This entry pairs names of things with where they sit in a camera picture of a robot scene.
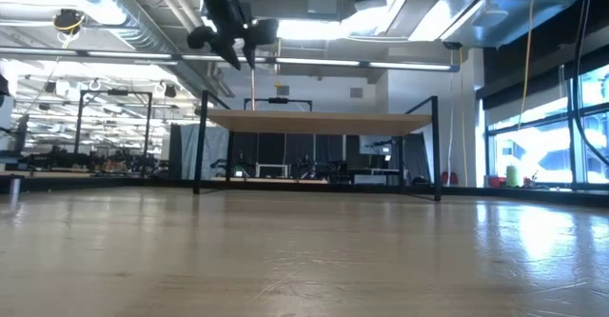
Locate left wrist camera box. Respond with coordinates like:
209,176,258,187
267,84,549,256
247,18,281,48

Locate black aluminium table frame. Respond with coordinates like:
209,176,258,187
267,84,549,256
0,176,609,209

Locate wooden shelf black legs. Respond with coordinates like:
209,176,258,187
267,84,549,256
192,89,442,203

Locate black hanging cable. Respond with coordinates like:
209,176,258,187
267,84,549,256
572,0,609,168

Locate black station frame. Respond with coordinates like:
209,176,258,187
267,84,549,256
73,88,154,166

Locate yellow hanging cable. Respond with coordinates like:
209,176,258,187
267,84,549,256
517,0,538,118

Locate rectangular metal duct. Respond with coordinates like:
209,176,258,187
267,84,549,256
408,0,584,50

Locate silver round air duct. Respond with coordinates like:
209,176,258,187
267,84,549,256
42,0,225,99

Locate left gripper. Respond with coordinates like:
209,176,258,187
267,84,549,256
187,0,259,70

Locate large window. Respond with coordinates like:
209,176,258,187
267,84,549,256
484,62,609,188

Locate linear ceiling light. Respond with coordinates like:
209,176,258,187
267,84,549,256
0,45,462,73

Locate grey curtain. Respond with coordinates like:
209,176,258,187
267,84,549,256
179,124,230,182

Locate yellow black cable reel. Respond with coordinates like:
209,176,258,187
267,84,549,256
51,8,88,36

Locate yellow-green spool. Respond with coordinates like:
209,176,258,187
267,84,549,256
504,164,521,188

